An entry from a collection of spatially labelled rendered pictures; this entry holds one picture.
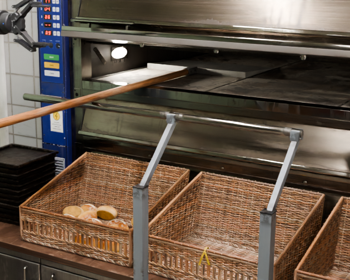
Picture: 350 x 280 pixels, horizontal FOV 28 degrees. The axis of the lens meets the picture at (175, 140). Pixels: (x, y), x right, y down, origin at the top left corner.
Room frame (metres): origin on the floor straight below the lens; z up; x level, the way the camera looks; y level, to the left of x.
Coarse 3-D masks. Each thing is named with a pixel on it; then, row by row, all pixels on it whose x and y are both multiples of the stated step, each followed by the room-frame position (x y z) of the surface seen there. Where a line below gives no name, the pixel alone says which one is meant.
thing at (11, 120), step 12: (180, 72) 3.26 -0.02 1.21; (132, 84) 2.91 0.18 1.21; (144, 84) 2.99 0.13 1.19; (84, 96) 2.64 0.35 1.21; (96, 96) 2.68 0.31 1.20; (108, 96) 2.75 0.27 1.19; (48, 108) 2.44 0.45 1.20; (60, 108) 2.49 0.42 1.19; (0, 120) 2.23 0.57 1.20; (12, 120) 2.27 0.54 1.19; (24, 120) 2.32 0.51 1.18
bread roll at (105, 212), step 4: (100, 208) 2.92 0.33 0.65; (104, 208) 2.92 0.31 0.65; (108, 208) 2.91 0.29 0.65; (112, 208) 2.92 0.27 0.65; (96, 212) 2.93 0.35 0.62; (100, 212) 2.92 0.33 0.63; (104, 212) 2.91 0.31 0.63; (108, 212) 2.90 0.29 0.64; (112, 212) 2.90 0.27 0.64; (116, 212) 2.92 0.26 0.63; (100, 216) 2.93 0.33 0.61; (104, 216) 2.92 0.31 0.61; (108, 216) 2.91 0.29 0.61; (112, 216) 2.90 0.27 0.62; (116, 216) 2.92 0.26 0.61
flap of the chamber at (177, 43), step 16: (64, 32) 3.03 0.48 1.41; (80, 32) 2.99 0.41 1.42; (192, 48) 2.91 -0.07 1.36; (208, 48) 2.77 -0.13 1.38; (224, 48) 2.65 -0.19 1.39; (240, 48) 2.61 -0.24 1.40; (256, 48) 2.57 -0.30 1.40; (272, 48) 2.54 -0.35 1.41; (288, 48) 2.51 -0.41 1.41; (304, 48) 2.48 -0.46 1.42; (320, 48) 2.46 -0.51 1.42
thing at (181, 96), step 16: (96, 80) 3.18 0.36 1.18; (144, 96) 3.00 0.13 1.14; (160, 96) 2.96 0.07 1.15; (176, 96) 2.92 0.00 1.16; (192, 96) 2.88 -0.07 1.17; (208, 96) 2.84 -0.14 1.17; (224, 96) 2.81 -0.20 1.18; (240, 96) 2.81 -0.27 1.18; (288, 112) 2.66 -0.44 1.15; (304, 112) 2.63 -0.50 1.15; (320, 112) 2.60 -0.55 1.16; (336, 112) 2.56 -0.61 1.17
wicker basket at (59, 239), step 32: (96, 160) 3.07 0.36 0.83; (128, 160) 3.00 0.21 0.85; (96, 192) 3.03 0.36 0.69; (128, 192) 2.96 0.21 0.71; (160, 192) 2.89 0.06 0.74; (32, 224) 2.77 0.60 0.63; (64, 224) 2.60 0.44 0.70; (96, 224) 2.52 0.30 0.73; (128, 224) 2.88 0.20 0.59; (96, 256) 2.53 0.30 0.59; (128, 256) 2.45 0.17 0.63
